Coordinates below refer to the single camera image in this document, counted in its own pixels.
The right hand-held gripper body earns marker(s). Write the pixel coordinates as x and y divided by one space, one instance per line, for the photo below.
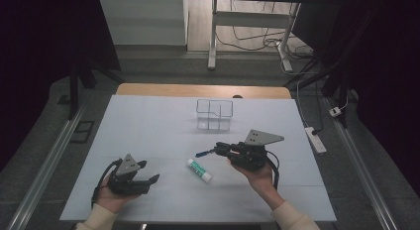
251 157

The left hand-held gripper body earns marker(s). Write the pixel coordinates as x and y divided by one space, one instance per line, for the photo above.
127 183

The blue pen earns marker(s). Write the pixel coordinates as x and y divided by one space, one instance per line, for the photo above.
204 153

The clear acrylic organizer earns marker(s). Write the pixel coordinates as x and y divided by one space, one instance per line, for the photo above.
211 122

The green and white glue stick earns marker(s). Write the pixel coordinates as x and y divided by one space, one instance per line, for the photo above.
199 170

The person's left hand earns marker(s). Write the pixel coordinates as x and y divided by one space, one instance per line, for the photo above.
109 200

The person's right hand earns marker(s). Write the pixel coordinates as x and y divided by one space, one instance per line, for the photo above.
261 182

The white table mat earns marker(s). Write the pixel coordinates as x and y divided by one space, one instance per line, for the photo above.
148 131

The wooden table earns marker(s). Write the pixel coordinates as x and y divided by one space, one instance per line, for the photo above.
198 90

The white power strip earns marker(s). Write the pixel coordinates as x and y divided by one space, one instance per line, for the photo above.
315 140

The small white adapter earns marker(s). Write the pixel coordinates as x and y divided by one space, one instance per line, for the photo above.
335 111

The black stand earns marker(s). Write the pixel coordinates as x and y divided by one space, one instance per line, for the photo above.
333 68
74 88

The white cabinet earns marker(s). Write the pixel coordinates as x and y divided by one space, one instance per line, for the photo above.
142 22

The dark curtain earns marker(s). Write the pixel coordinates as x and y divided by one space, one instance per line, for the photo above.
33 41
389 74

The black floor frame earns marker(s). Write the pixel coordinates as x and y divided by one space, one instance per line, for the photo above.
82 132

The metal rail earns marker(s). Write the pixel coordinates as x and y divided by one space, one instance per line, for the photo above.
360 164
49 164

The white desk frame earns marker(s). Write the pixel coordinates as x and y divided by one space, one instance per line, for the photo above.
251 19

